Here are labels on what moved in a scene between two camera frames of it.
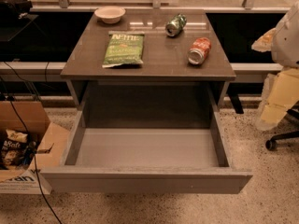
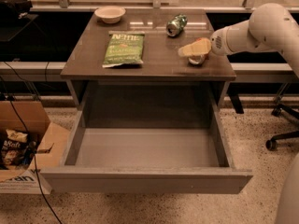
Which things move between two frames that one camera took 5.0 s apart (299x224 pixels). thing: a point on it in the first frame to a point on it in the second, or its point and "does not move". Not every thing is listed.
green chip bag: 124,48 does not move
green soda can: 176,25 does not move
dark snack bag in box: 18,150 does not move
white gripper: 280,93 to 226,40
